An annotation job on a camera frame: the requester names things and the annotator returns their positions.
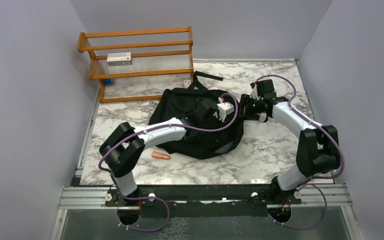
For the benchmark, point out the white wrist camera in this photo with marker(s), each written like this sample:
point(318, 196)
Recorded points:
point(223, 110)
point(254, 92)

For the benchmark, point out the wooden shelf rack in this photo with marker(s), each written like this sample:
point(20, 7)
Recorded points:
point(149, 59)

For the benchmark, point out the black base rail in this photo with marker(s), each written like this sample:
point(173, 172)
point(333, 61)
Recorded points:
point(196, 201)

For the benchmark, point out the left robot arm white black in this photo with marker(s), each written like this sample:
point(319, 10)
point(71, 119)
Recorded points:
point(121, 151)

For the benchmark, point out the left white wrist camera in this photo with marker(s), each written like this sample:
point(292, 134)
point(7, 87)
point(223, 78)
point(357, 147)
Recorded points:
point(223, 110)

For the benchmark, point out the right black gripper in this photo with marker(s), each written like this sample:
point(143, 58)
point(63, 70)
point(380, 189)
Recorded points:
point(245, 100)

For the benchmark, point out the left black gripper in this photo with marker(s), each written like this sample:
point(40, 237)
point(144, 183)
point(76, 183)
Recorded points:
point(218, 121)

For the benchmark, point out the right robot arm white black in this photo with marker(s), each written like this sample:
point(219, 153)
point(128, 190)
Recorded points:
point(317, 150)

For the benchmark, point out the blue object under shelf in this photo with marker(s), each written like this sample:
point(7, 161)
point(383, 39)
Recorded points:
point(107, 81)

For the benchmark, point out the black student backpack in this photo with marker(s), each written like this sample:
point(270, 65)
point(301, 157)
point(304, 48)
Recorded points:
point(182, 102)

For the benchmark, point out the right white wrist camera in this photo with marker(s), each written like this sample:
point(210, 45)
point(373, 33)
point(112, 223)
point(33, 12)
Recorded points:
point(254, 92)

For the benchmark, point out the small red white box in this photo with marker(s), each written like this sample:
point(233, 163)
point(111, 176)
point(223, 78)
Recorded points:
point(187, 83)

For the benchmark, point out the white red box on shelf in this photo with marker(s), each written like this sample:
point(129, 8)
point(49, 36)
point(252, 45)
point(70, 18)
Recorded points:
point(119, 59)

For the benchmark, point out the copper orange pen case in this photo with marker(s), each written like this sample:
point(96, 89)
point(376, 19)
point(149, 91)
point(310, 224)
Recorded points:
point(159, 155)

